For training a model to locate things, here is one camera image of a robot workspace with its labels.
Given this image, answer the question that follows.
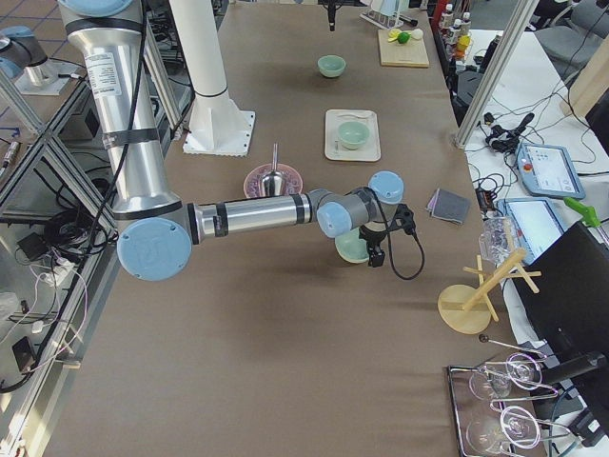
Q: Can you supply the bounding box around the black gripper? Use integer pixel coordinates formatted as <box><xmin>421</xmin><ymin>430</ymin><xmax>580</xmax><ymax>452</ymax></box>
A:
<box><xmin>318</xmin><ymin>0</ymin><xmax>355</xmax><ymax>31</ymax></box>
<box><xmin>359</xmin><ymin>204</ymin><xmax>419</xmax><ymax>268</ymax></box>

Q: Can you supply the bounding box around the green bowl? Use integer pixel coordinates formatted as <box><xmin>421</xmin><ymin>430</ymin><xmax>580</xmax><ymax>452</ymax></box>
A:
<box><xmin>334</xmin><ymin>228</ymin><xmax>369</xmax><ymax>264</ymax></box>
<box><xmin>317</xmin><ymin>54</ymin><xmax>346</xmax><ymax>78</ymax></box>
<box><xmin>337</xmin><ymin>121</ymin><xmax>369</xmax><ymax>150</ymax></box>

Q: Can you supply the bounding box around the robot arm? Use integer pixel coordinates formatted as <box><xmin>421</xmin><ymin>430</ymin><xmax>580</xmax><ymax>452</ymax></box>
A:
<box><xmin>59</xmin><ymin>1</ymin><xmax>416</xmax><ymax>281</ymax></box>

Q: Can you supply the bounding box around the green lime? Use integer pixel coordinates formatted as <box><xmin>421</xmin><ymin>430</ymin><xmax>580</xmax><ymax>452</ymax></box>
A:
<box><xmin>397</xmin><ymin>32</ymin><xmax>410</xmax><ymax>44</ymax></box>

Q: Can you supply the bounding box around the grey purple folded cloth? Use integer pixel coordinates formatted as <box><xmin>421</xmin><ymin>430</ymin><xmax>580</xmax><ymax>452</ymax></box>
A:
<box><xmin>426</xmin><ymin>189</ymin><xmax>471</xmax><ymax>225</ymax></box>

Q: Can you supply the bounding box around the wooden cutting board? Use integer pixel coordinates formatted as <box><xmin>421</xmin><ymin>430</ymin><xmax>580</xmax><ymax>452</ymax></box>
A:
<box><xmin>377</xmin><ymin>30</ymin><xmax>429</xmax><ymax>69</ymax></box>

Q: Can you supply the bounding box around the wooden mug tree stand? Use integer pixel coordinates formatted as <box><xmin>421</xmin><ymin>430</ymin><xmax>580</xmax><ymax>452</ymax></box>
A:
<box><xmin>437</xmin><ymin>223</ymin><xmax>542</xmax><ymax>335</ymax></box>

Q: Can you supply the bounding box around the pink bowl with ice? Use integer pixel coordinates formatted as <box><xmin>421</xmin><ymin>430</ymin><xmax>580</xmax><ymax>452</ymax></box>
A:
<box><xmin>243</xmin><ymin>163</ymin><xmax>304</xmax><ymax>198</ymax></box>

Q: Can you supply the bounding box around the cream rabbit serving tray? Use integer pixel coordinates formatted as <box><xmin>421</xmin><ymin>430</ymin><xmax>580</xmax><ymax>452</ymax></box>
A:
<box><xmin>324</xmin><ymin>109</ymin><xmax>382</xmax><ymax>162</ymax></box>

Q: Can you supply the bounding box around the green bowl on tray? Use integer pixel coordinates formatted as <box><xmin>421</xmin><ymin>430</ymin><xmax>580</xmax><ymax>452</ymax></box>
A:
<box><xmin>337</xmin><ymin>121</ymin><xmax>369</xmax><ymax>150</ymax></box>

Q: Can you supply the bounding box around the wine glass upper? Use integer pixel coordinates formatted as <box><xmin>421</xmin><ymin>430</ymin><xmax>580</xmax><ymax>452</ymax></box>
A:
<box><xmin>468</xmin><ymin>352</ymin><xmax>541</xmax><ymax>400</ymax></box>

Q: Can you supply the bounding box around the wine glass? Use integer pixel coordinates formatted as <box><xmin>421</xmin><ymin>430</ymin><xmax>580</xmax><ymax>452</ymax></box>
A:
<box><xmin>465</xmin><ymin>406</ymin><xmax>540</xmax><ymax>456</ymax></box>
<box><xmin>468</xmin><ymin>352</ymin><xmax>541</xmax><ymax>400</ymax></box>

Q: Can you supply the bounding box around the black monitor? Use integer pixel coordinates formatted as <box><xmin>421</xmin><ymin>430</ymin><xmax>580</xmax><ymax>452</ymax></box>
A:
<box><xmin>517</xmin><ymin>222</ymin><xmax>608</xmax><ymax>363</ymax></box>

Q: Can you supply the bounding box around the blue teach pendant tablet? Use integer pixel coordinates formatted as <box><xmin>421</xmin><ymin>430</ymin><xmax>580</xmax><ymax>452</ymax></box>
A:
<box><xmin>516</xmin><ymin>142</ymin><xmax>586</xmax><ymax>200</ymax></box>

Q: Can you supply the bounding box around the wine glass lower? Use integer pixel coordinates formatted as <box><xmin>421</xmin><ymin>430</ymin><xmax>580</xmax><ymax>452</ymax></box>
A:
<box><xmin>465</xmin><ymin>406</ymin><xmax>540</xmax><ymax>456</ymax></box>

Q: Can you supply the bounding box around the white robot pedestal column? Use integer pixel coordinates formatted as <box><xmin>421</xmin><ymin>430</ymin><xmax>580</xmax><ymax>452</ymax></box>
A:
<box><xmin>169</xmin><ymin>0</ymin><xmax>227</xmax><ymax>117</ymax></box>

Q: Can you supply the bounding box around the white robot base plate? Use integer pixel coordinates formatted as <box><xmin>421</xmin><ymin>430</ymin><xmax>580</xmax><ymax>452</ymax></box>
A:
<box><xmin>183</xmin><ymin>107</ymin><xmax>256</xmax><ymax>157</ymax></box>

